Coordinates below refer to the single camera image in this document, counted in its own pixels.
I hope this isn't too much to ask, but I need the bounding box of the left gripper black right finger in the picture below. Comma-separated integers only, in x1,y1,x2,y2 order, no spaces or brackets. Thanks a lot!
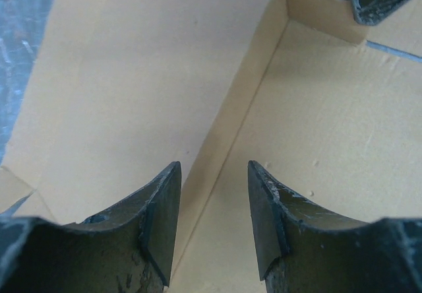
248,161,421,292

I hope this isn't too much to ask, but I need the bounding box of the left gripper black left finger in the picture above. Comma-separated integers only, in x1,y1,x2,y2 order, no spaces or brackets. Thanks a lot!
1,162,181,292

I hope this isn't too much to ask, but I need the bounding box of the brown cardboard box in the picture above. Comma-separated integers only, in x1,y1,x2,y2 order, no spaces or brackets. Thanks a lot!
1,0,421,292

